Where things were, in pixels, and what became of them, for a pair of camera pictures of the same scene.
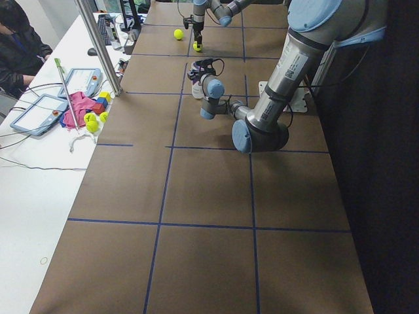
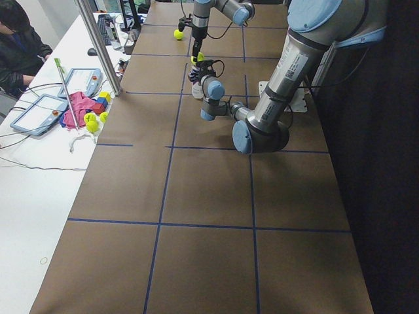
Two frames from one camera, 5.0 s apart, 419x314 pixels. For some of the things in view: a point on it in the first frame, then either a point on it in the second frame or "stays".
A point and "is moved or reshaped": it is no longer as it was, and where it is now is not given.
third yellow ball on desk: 104,116 stays
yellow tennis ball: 178,34 stays
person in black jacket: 21,49 stays
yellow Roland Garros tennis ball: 195,46 is moved or reshaped
